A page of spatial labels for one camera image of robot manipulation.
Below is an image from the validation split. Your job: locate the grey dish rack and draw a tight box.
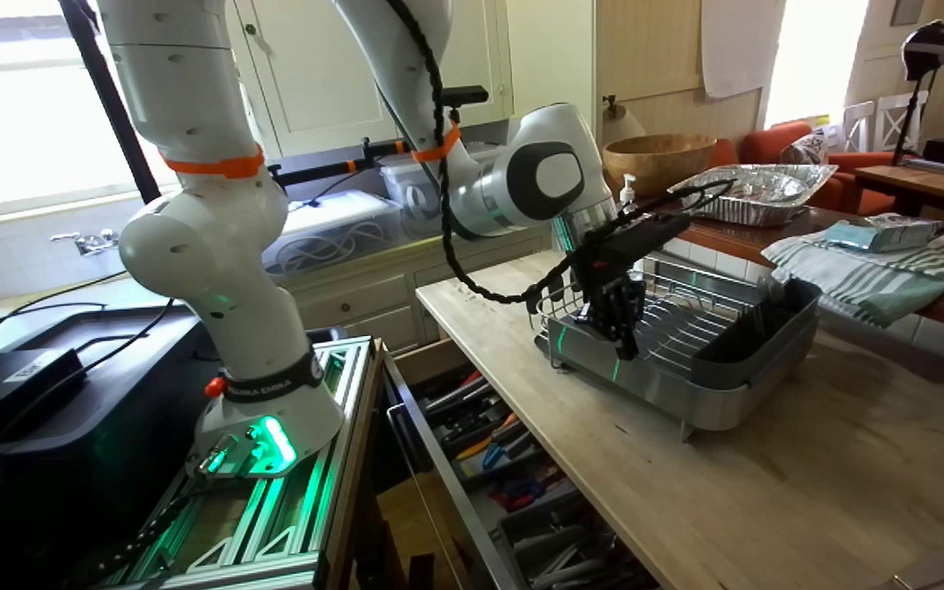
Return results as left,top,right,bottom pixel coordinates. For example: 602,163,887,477
532,244,826,434

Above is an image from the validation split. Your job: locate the aluminium foil tray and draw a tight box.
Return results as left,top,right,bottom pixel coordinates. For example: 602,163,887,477
666,159,843,229

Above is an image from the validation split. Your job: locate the brown wooden counter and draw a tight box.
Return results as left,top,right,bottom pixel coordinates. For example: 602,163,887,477
647,159,944,336

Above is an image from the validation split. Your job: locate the aluminium frame robot mount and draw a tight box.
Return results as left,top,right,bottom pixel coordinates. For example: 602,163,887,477
89,331,387,590

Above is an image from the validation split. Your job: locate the cream drawer cabinet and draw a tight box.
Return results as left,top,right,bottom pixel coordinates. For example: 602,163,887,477
271,205,556,353

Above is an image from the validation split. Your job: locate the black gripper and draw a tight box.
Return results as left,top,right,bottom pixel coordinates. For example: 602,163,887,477
575,205,694,362

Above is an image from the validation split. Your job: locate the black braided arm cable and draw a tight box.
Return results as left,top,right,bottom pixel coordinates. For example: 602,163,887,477
384,0,739,312

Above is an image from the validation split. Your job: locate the open drawer with tools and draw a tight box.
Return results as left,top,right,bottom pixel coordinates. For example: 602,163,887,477
384,336,663,590

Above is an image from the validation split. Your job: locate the black camera on bar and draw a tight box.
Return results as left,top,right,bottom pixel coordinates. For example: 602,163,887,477
434,80,492,111

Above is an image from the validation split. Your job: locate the black bar with orange clamps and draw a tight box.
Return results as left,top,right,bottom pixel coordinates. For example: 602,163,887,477
271,132,434,190

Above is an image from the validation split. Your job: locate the wooden bowl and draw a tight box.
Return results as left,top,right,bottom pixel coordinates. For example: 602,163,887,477
600,132,727,200

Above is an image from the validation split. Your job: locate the teal striped dish towel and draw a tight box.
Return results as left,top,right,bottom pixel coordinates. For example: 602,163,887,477
762,224,944,326

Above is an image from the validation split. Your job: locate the large black cabinet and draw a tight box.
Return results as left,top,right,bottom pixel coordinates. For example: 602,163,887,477
0,304,223,590

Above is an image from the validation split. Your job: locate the black lamp on stand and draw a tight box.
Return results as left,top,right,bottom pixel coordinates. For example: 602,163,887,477
893,17,944,168

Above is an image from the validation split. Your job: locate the white hanging paper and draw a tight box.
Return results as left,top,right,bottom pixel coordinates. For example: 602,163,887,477
697,0,791,102

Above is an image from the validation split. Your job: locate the black tripod pole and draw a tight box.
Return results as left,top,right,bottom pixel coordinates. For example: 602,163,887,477
55,0,163,205

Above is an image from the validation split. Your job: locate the small blue folded cloth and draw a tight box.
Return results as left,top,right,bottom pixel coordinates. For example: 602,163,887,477
822,214,944,254

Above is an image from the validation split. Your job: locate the flat black box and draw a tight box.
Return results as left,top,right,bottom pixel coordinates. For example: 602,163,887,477
0,340,92,444

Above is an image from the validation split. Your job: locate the orange sofa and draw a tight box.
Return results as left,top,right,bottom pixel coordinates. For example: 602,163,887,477
710,117,900,217

